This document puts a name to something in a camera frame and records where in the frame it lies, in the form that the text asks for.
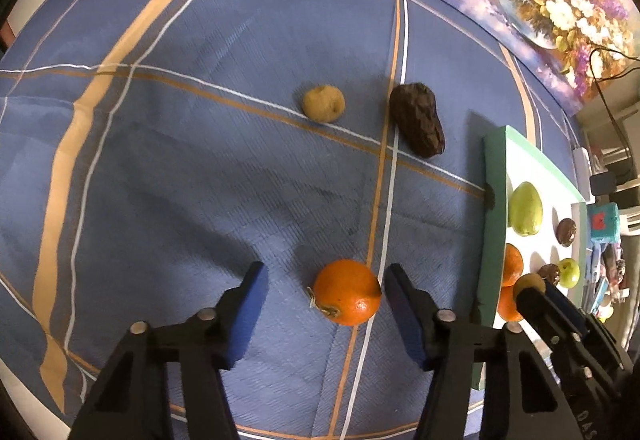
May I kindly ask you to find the black cable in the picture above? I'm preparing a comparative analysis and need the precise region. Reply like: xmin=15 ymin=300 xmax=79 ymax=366
xmin=587 ymin=47 xmax=640 ymax=158

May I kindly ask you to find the white power strip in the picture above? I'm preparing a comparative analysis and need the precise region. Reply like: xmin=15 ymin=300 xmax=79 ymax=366
xmin=572 ymin=147 xmax=593 ymax=195

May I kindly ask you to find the dark wrinkled avocado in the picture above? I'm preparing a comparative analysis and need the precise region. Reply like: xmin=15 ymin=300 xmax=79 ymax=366
xmin=389 ymin=83 xmax=446 ymax=159

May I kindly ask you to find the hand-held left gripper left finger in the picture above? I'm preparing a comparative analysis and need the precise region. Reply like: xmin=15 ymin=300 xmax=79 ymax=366
xmin=67 ymin=261 xmax=269 ymax=440

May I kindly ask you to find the dark brown walnut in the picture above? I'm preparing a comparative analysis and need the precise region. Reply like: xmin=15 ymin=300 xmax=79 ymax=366
xmin=556 ymin=218 xmax=577 ymax=248

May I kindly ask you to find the white box with green rim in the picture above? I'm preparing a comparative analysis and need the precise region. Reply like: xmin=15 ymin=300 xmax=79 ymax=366
xmin=475 ymin=125 xmax=588 ymax=391

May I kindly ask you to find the white shelf rack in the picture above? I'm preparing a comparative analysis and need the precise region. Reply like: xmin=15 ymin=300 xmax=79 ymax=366
xmin=580 ymin=95 xmax=640 ymax=236

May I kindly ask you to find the large green guava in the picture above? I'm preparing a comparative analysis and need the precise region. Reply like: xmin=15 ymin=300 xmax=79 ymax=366
xmin=508 ymin=181 xmax=543 ymax=237

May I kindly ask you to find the small yellow-brown fruit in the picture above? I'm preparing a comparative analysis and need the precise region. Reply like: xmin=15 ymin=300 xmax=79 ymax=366
xmin=514 ymin=273 xmax=547 ymax=301

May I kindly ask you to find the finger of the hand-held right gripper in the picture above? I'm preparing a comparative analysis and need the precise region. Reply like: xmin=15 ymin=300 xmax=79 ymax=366
xmin=545 ymin=280 xmax=601 ymax=322
xmin=516 ymin=289 xmax=576 ymax=351

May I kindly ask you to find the black power adapter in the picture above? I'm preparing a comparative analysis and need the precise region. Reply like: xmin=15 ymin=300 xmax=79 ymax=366
xmin=590 ymin=172 xmax=617 ymax=195

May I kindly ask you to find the round green apple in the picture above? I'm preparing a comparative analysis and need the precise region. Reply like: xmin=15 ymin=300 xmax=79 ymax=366
xmin=557 ymin=258 xmax=581 ymax=288

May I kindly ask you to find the teal cube box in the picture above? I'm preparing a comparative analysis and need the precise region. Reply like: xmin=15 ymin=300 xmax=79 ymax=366
xmin=586 ymin=202 xmax=621 ymax=246

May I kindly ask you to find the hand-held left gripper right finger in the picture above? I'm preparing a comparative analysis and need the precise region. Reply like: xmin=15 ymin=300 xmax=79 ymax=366
xmin=384 ymin=263 xmax=576 ymax=440

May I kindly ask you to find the small brown kiwi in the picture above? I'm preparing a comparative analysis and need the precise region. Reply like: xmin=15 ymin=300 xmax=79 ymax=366
xmin=302 ymin=86 xmax=346 ymax=123

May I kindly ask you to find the orange tangerine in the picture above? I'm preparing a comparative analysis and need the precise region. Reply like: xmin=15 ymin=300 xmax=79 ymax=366
xmin=307 ymin=259 xmax=382 ymax=327
xmin=496 ymin=286 xmax=523 ymax=322
xmin=502 ymin=243 xmax=524 ymax=287

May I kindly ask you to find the pile of small toys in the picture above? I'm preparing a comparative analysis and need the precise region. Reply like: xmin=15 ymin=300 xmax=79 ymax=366
xmin=582 ymin=240 xmax=632 ymax=321

